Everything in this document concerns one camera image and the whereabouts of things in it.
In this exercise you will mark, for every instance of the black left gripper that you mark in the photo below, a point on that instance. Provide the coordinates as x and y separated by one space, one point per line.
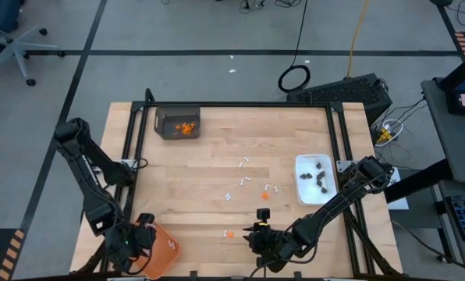
127 250

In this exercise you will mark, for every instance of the orange plastic tray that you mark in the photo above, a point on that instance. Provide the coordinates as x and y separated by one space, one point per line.
166 257

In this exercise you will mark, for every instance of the grey keyboard desk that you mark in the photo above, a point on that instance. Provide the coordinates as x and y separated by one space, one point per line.
451 257

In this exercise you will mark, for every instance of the dark grey plastic bin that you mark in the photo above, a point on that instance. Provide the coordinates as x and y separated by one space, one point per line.
166 117

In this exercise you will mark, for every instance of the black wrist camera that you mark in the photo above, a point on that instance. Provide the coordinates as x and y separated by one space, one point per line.
144 238
283 244

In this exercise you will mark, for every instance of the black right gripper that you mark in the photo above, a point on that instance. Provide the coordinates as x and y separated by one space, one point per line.
269 242

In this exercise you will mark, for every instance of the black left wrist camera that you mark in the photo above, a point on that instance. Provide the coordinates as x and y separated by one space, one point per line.
144 238

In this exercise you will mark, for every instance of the black computer case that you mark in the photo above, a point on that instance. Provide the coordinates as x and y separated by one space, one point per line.
334 91

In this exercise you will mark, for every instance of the silver metal bracket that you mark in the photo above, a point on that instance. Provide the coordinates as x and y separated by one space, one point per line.
343 166

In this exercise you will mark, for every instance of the yellow power strip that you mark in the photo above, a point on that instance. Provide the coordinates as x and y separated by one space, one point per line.
384 136

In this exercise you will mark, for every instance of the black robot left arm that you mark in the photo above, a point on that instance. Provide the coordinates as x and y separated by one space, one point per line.
88 187

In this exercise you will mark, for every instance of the white plastic bin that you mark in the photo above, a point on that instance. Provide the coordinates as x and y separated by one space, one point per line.
306 195

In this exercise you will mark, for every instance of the grey office chair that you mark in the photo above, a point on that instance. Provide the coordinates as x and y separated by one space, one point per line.
16 48

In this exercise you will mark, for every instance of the black metal beam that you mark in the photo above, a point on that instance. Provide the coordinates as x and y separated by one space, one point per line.
419 179

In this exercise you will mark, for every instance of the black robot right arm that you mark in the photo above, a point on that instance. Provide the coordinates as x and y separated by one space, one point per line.
334 207

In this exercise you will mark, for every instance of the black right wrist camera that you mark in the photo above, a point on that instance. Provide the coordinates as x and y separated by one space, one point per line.
283 244

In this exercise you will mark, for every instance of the white paper sheet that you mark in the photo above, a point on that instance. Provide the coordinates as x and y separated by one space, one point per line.
400 201

